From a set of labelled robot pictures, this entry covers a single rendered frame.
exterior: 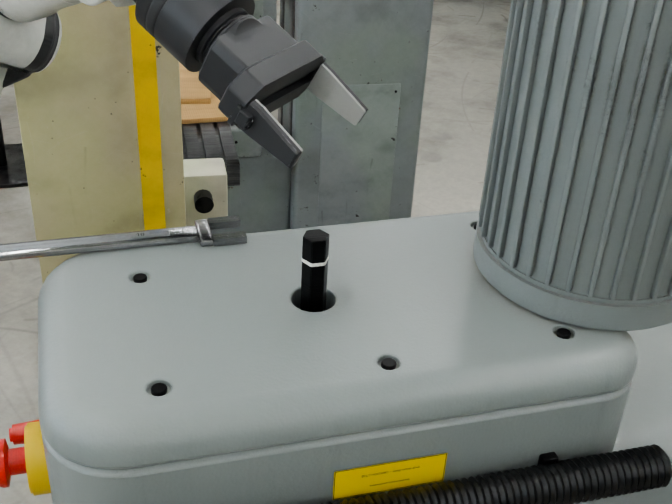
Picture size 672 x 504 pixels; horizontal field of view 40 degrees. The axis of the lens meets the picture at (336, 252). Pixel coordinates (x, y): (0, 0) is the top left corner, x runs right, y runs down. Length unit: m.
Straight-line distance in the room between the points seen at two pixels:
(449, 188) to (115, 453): 4.48
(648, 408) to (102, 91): 1.87
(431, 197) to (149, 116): 2.66
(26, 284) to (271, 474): 3.62
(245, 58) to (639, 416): 0.48
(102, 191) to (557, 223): 2.02
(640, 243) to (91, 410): 0.42
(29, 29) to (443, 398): 0.64
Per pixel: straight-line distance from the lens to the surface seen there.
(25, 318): 4.05
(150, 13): 0.85
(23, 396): 3.65
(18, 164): 5.26
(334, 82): 0.86
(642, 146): 0.69
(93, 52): 2.46
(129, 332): 0.72
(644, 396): 0.92
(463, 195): 5.00
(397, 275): 0.79
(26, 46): 1.09
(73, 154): 2.57
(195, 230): 0.83
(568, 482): 0.75
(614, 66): 0.67
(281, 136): 0.78
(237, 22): 0.83
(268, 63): 0.81
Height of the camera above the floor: 2.32
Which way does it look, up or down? 32 degrees down
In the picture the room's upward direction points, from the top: 3 degrees clockwise
